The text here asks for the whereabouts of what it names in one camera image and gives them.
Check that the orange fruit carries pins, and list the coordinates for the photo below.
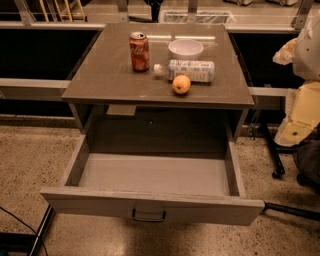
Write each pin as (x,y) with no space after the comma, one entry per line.
(181,84)

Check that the open grey top drawer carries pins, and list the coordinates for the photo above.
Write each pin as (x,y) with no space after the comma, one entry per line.
(196,181)

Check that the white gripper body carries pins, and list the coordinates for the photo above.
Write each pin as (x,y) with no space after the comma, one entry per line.
(308,53)

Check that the clear plastic water bottle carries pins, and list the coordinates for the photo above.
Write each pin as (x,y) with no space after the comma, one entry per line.
(196,71)

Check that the grey metal railing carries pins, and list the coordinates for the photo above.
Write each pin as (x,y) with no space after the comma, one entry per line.
(252,21)

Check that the white bowl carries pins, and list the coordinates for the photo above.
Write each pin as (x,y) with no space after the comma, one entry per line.
(185,49)

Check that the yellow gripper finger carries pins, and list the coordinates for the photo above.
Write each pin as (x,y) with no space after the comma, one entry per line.
(285,55)
(290,133)

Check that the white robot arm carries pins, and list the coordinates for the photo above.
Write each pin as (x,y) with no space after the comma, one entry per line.
(306,59)

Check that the black wheeled stand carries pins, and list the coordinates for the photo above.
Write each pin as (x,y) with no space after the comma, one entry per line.
(278,173)

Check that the red soda can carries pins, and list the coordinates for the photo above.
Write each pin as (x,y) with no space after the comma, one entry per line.
(139,49)

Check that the black drawer handle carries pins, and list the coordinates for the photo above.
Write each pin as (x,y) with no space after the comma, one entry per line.
(148,218)

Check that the wooden chair legs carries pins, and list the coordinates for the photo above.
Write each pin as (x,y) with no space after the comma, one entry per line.
(62,10)

